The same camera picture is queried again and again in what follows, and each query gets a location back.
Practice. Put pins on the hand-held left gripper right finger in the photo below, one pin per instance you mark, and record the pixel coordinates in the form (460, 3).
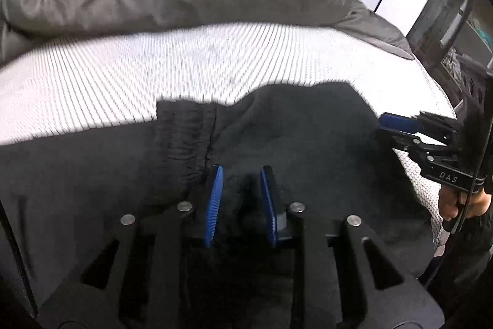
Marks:
(269, 205)

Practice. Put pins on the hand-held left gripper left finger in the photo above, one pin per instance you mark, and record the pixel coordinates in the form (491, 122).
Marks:
(213, 201)

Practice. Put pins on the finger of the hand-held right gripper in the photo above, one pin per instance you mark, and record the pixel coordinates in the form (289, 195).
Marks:
(396, 122)
(396, 141)

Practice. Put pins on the black pants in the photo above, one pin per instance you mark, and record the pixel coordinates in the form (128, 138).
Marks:
(308, 128)

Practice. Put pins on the person's right forearm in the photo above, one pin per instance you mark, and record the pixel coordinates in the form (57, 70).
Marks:
(462, 255)

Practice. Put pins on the person's right hand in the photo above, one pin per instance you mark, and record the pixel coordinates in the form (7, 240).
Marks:
(448, 205)

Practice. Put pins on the dark glass cabinet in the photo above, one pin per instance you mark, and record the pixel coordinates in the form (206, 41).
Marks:
(443, 24)

